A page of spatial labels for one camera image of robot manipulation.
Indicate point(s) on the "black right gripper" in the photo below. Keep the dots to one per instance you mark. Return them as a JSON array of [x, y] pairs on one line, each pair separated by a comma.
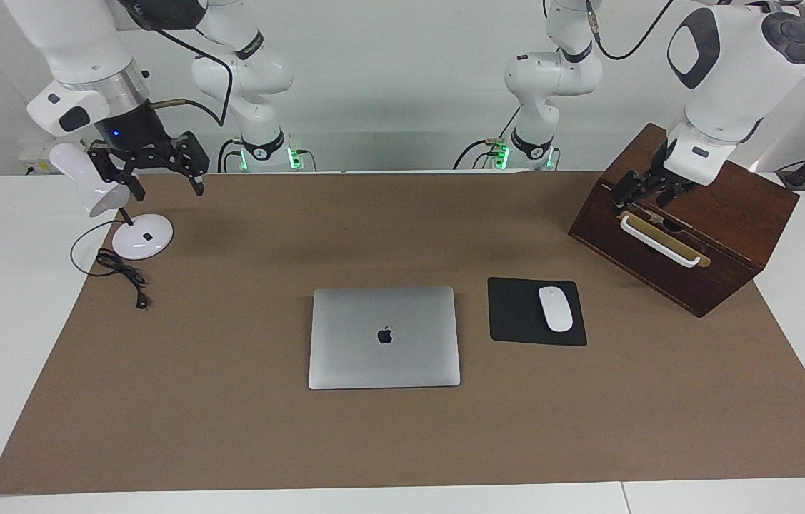
[[131, 132]]

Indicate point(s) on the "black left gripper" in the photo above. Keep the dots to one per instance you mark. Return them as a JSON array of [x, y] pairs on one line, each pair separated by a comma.
[[656, 168]]

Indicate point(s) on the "silver grey laptop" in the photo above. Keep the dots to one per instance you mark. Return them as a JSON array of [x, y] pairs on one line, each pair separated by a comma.
[[416, 357]]

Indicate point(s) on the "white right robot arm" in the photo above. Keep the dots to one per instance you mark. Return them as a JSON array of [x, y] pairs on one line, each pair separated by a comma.
[[81, 43]]

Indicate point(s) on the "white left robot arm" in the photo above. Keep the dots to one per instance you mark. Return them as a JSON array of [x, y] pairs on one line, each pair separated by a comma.
[[738, 71]]

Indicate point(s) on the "white desk lamp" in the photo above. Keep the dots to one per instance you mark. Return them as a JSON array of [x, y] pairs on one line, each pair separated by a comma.
[[145, 239]]

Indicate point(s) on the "dark brown wooden box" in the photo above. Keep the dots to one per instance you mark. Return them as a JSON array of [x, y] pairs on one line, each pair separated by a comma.
[[745, 214]]

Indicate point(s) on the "white power strip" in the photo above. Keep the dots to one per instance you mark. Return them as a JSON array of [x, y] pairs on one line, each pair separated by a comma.
[[34, 151]]

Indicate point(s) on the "white computer mouse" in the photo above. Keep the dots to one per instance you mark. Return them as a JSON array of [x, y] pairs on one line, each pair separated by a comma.
[[556, 309]]

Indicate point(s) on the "black mouse pad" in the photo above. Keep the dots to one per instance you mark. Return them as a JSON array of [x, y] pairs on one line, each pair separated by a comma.
[[516, 321]]

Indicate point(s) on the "brown table mat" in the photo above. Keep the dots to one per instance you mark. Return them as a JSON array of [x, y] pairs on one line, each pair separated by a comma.
[[231, 428]]

